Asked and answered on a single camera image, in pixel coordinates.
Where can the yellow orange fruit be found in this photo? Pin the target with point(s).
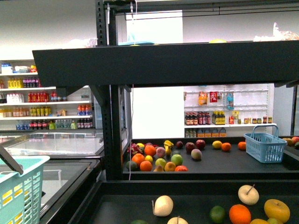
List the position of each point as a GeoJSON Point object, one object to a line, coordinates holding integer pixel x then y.
{"type": "Point", "coordinates": [258, 221]}

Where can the green lime upper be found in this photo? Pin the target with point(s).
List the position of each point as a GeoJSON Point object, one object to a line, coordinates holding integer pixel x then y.
{"type": "Point", "coordinates": [217, 214]}

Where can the white round pear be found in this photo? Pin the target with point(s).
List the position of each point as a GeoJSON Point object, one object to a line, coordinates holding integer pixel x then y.
{"type": "Point", "coordinates": [177, 220]}

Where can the dark soy sauce bottles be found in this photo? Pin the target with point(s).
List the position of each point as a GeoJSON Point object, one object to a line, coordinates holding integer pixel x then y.
{"type": "Point", "coordinates": [197, 118]}

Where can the teal shopping basket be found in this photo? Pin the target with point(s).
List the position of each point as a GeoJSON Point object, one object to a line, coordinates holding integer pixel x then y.
{"type": "Point", "coordinates": [20, 195]}

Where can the orange mandarin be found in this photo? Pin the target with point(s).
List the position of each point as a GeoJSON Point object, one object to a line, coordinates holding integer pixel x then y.
{"type": "Point", "coordinates": [239, 214]}

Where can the black upper shelf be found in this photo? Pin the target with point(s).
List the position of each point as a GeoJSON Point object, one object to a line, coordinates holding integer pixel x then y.
{"type": "Point", "coordinates": [171, 65]}

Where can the white drinks shelf unit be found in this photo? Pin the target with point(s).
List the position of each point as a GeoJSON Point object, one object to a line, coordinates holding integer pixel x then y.
{"type": "Point", "coordinates": [27, 104]}

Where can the white pear lying sideways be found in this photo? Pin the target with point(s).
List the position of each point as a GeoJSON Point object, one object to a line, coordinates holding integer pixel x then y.
{"type": "Point", "coordinates": [163, 206]}

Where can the grey basket handle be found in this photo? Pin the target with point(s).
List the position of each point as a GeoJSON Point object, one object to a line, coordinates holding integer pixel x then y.
{"type": "Point", "coordinates": [10, 161]}

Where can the far pile of fruit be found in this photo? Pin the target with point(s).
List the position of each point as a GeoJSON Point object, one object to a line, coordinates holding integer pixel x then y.
{"type": "Point", "coordinates": [150, 157]}

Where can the glass top freezer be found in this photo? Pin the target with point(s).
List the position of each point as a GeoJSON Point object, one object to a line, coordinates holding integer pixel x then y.
{"type": "Point", "coordinates": [76, 160]}

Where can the black shelf upright post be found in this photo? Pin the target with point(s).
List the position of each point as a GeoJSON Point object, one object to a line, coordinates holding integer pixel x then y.
{"type": "Point", "coordinates": [109, 95]}

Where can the white pear with stem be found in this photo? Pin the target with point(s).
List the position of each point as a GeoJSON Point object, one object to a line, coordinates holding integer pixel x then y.
{"type": "Point", "coordinates": [248, 194]}

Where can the blue basket far shelf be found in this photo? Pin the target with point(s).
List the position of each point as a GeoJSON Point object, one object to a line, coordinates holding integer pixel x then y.
{"type": "Point", "coordinates": [265, 147]}

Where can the yellow apple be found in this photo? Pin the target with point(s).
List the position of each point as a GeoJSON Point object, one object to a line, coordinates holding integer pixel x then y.
{"type": "Point", "coordinates": [275, 208]}

